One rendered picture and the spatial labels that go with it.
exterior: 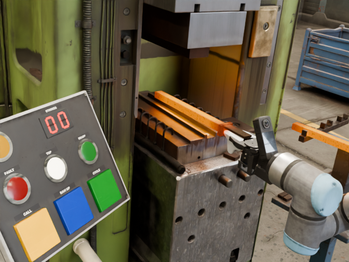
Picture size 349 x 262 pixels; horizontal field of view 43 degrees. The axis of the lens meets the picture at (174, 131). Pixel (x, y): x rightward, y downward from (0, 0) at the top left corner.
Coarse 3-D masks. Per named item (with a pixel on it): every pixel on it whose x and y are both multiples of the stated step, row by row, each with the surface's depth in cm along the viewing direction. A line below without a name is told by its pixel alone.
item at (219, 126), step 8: (160, 96) 154; (168, 96) 152; (168, 104) 151; (176, 104) 147; (184, 104) 145; (184, 112) 144; (192, 112) 140; (200, 112) 139; (200, 120) 137; (208, 120) 134; (216, 120) 134; (216, 128) 131; (224, 128) 129; (232, 128) 127; (224, 136) 129; (240, 136) 123; (248, 136) 123
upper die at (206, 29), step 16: (144, 16) 133; (160, 16) 126; (176, 16) 120; (192, 16) 115; (208, 16) 118; (224, 16) 121; (240, 16) 125; (160, 32) 127; (176, 32) 121; (192, 32) 117; (208, 32) 120; (224, 32) 124; (240, 32) 127
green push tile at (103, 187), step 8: (96, 176) 98; (104, 176) 100; (112, 176) 102; (88, 184) 96; (96, 184) 98; (104, 184) 100; (112, 184) 101; (96, 192) 97; (104, 192) 99; (112, 192) 101; (96, 200) 97; (104, 200) 98; (112, 200) 100; (104, 208) 98
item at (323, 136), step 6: (294, 126) 154; (300, 126) 153; (306, 126) 153; (300, 132) 153; (312, 132) 150; (318, 132) 149; (324, 132) 150; (318, 138) 149; (324, 138) 147; (330, 138) 145; (336, 138) 146; (330, 144) 146; (336, 144) 144; (342, 144) 143; (348, 144) 142; (348, 150) 141
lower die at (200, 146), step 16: (144, 96) 162; (160, 112) 151; (144, 128) 144; (160, 128) 141; (176, 128) 140; (192, 128) 139; (160, 144) 138; (176, 144) 131; (192, 144) 133; (208, 144) 137; (224, 144) 141; (192, 160) 136
